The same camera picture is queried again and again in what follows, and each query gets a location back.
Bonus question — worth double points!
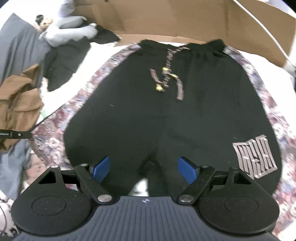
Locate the black shorts with bear print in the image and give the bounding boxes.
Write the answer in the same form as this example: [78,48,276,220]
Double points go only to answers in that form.
[30,39,296,230]

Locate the brown hoodie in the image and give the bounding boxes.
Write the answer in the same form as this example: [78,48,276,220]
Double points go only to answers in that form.
[1,64,43,152]

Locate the cream bear print blanket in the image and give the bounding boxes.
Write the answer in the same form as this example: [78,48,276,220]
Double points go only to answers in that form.
[0,39,296,237]

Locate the black garment pile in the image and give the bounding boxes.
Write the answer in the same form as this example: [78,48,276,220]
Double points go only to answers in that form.
[43,26,119,92]

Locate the small plush doll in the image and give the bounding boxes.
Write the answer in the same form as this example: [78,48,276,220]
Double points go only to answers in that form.
[35,15,53,32]

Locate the grey neck pillow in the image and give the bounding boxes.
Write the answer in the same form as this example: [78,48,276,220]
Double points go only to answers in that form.
[40,16,98,48]

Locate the brown cardboard sheet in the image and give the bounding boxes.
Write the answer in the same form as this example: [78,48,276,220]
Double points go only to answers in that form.
[74,0,295,67]

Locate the white power cable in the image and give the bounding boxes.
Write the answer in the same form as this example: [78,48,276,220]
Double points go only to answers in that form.
[232,0,295,63]

